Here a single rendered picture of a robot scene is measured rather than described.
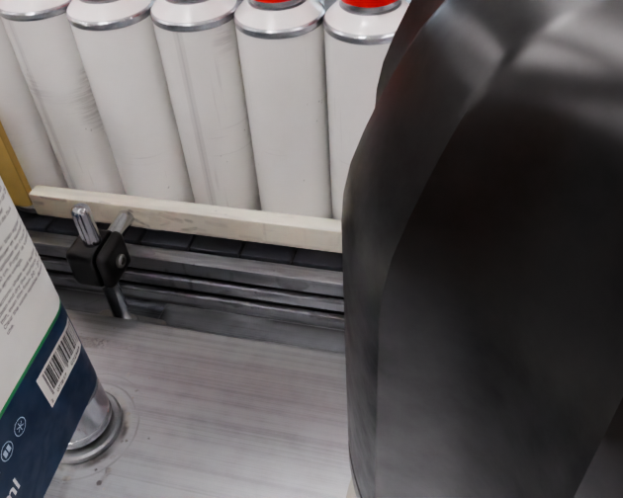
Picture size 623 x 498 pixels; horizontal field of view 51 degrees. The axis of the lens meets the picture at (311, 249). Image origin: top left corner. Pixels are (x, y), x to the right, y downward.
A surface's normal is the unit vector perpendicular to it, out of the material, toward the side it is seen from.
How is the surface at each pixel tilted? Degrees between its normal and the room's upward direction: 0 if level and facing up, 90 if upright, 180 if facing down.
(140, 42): 90
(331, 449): 0
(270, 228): 90
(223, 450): 0
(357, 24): 42
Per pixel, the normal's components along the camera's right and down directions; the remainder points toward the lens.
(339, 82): -0.73, 0.50
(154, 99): 0.68, 0.48
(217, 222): -0.23, 0.69
